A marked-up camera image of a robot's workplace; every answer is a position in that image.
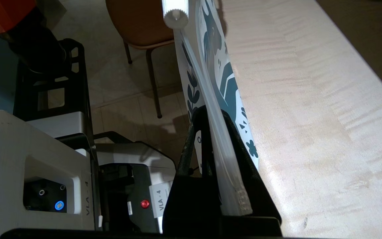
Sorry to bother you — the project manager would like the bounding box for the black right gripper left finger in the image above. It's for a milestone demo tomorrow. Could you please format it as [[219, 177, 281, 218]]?
[[162, 105, 224, 218]]

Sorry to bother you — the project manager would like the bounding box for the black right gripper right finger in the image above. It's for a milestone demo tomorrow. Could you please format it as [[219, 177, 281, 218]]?
[[222, 111, 282, 224]]

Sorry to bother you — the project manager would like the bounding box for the white floral zipper pouch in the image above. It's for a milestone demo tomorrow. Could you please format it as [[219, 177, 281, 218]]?
[[173, 0, 259, 216]]

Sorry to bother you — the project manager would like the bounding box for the grey robot base red button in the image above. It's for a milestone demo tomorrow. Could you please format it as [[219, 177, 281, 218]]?
[[29, 111, 178, 233]]

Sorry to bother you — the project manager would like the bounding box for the light wooden desk with hutch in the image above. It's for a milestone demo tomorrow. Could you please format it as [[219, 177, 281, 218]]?
[[174, 0, 382, 239]]

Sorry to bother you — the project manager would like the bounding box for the brown pink chair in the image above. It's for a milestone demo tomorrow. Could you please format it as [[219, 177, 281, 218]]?
[[106, 0, 178, 119]]

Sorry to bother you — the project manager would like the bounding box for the white box blue button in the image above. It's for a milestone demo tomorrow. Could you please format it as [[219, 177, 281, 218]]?
[[0, 110, 100, 231]]

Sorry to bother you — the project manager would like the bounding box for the black perforated metal frame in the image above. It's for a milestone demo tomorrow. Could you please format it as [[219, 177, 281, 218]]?
[[13, 38, 94, 146]]

